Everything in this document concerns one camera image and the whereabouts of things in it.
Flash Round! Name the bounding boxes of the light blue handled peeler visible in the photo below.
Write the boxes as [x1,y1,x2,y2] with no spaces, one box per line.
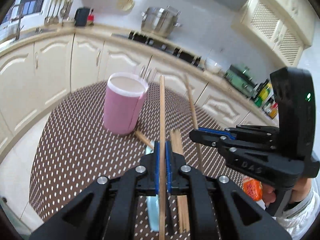
[145,141,159,232]

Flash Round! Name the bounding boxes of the grey sleeve right forearm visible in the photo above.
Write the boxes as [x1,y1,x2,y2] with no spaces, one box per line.
[276,179,319,239]

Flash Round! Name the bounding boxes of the red label sauce bottle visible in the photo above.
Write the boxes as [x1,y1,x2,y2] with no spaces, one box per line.
[267,102,278,119]

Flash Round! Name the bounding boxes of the white bowl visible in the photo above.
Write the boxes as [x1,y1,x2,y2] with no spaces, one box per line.
[204,58,222,74]

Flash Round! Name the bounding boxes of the window with bars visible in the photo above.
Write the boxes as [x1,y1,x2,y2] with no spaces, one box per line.
[2,0,44,23]

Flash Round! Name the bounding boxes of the black electric kettle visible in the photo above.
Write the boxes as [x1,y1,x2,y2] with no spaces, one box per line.
[74,7,91,27]

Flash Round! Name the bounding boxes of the green electric cooker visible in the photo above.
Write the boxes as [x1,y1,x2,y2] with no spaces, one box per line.
[224,64,257,98]

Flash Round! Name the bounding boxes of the orange snack bag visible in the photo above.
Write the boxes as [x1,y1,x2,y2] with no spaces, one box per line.
[242,176,263,202]

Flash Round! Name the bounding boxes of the wooden chopstick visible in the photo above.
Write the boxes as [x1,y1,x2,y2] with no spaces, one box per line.
[175,129,190,232]
[170,129,187,233]
[184,74,203,172]
[159,75,166,240]
[135,130,154,150]

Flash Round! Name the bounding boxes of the upper lattice cabinet right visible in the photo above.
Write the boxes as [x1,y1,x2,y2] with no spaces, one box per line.
[232,0,304,68]

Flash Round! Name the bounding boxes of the lower cream cabinets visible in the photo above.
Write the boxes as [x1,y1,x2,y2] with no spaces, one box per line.
[1,31,278,158]

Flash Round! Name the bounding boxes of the steel faucet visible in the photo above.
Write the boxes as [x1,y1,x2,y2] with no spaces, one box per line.
[10,2,25,41]

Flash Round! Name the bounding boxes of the round beige wall plate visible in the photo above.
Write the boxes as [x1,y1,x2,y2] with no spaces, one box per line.
[116,0,135,11]

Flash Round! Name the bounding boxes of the stainless steel steamer pot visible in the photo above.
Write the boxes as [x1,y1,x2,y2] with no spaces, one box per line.
[141,6,181,38]

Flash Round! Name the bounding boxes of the brown polka dot tablecloth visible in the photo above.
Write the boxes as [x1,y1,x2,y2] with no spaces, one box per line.
[29,81,242,221]

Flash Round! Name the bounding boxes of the person's right hand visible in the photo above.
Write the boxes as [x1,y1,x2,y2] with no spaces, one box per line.
[262,177,313,208]

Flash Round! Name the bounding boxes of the green yellow bottle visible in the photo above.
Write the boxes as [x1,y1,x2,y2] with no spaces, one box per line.
[254,82,272,107]

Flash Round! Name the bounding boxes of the pink utensil cup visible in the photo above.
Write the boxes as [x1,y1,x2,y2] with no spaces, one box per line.
[103,72,149,135]

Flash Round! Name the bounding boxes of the hanging utensil rack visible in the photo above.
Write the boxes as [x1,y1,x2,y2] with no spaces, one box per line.
[44,0,74,26]

